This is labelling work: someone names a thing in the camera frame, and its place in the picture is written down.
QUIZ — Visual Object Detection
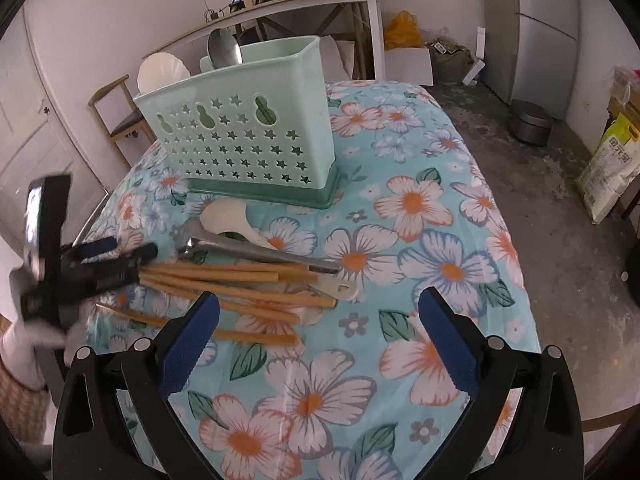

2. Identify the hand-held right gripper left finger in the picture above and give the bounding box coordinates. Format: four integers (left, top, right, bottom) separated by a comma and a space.
52, 291, 236, 480

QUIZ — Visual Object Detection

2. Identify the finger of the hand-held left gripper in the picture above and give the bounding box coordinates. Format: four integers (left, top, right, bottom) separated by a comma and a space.
92, 243, 160, 292
62, 236, 119, 266

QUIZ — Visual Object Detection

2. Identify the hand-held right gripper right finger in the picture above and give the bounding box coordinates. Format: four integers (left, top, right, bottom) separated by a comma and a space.
415, 287, 586, 480

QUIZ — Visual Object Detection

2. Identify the metal spoon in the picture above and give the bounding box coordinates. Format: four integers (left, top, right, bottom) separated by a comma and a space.
177, 219, 342, 277

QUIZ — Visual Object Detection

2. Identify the white rice paddle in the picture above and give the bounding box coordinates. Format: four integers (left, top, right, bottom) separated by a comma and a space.
199, 199, 281, 252

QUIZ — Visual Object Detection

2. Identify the green plastic utensil holder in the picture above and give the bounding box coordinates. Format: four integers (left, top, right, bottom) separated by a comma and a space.
133, 35, 342, 210

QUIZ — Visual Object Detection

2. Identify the person's left forearm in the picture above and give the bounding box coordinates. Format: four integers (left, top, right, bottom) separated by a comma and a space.
0, 320, 48, 393

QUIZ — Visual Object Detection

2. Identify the person's left hand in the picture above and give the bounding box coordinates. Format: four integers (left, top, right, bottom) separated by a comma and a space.
10, 265, 83, 350

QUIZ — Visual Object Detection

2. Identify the floral tablecloth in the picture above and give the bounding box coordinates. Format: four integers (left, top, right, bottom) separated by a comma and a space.
80, 79, 543, 480

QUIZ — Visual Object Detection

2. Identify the white door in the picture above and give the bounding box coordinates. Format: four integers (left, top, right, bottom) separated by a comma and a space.
0, 7, 109, 243

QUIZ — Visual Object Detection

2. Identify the wooden chair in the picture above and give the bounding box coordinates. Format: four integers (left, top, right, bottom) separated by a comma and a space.
88, 74, 157, 171

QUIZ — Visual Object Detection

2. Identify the white scalloped dish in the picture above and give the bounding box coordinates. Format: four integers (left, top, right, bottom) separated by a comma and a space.
137, 52, 191, 96

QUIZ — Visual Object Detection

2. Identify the black round object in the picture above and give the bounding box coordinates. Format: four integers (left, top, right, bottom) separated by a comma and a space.
621, 239, 640, 307

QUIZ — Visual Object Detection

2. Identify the metal ladle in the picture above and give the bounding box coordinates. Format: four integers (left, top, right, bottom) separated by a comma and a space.
207, 27, 244, 69

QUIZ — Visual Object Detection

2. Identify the yellow and white rice sack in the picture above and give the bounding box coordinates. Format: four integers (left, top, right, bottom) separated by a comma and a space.
572, 111, 640, 224

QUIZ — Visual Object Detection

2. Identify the metal pot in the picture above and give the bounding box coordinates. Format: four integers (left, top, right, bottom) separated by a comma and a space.
508, 99, 554, 147

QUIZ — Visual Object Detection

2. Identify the green sack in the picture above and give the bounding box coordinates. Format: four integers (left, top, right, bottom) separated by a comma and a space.
431, 39, 475, 87

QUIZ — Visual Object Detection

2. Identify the white cardboard box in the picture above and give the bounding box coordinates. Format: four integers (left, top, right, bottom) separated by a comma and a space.
383, 46, 434, 87

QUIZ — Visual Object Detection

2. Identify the white foam board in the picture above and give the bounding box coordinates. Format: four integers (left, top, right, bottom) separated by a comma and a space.
462, 27, 489, 87

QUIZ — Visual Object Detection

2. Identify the brown cardboard box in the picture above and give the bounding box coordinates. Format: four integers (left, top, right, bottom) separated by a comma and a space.
604, 66, 640, 128

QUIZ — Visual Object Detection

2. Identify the yellow plastic bag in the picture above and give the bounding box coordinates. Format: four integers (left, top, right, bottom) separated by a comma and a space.
383, 10, 422, 51

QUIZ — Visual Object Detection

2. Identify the white refrigerator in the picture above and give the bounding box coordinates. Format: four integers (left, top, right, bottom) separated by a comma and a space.
481, 0, 597, 122

